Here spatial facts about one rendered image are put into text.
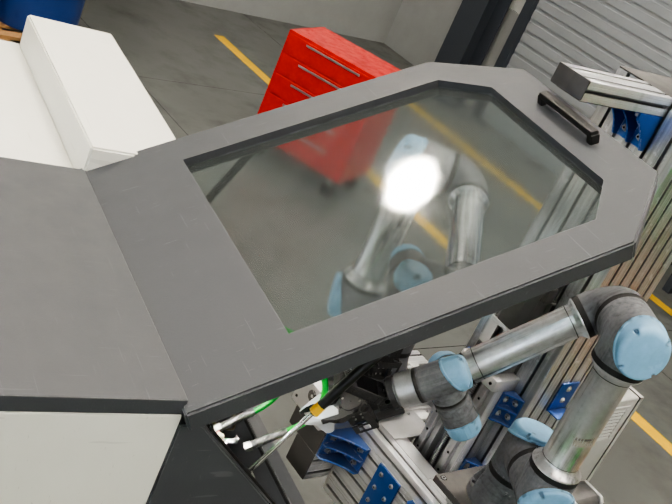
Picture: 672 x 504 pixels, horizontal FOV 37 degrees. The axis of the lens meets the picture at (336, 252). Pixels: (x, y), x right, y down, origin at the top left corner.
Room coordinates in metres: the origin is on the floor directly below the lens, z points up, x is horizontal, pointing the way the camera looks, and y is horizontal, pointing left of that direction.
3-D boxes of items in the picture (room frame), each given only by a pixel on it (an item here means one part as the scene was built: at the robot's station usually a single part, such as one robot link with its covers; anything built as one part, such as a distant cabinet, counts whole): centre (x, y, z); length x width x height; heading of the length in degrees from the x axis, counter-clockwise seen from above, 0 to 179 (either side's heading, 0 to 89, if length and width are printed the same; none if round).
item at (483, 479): (2.01, -0.59, 1.09); 0.15 x 0.15 x 0.10
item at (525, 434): (2.00, -0.60, 1.20); 0.13 x 0.12 x 0.14; 16
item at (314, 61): (6.14, 0.43, 0.43); 0.70 x 0.46 x 0.86; 71
